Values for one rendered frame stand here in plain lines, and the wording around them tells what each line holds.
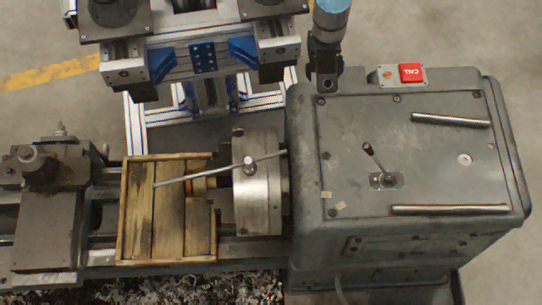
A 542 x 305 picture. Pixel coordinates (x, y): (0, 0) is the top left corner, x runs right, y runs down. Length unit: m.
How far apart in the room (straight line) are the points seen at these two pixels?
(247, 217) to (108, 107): 1.72
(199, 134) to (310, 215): 1.36
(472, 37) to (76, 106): 2.20
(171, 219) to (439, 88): 0.89
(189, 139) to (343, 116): 1.28
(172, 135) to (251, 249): 1.06
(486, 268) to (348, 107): 1.49
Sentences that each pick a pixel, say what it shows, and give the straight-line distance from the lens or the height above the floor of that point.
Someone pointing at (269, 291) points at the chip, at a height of 0.57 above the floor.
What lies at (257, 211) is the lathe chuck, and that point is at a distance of 1.46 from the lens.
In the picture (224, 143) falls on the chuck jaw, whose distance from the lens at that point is 1.51.
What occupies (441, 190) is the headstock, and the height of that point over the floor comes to 1.25.
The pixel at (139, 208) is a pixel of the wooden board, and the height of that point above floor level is 0.88.
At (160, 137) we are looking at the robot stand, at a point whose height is 0.21.
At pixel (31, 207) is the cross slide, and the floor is 0.97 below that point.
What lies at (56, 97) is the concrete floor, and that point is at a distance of 3.18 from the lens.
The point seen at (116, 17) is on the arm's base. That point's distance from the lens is 1.79.
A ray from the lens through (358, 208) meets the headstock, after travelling 1.39.
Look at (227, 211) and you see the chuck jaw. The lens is 1.53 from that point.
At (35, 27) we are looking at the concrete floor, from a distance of 3.48.
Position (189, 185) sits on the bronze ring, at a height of 1.11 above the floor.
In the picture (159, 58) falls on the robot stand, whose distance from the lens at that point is 1.89.
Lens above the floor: 2.55
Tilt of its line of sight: 65 degrees down
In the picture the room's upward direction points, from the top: 1 degrees clockwise
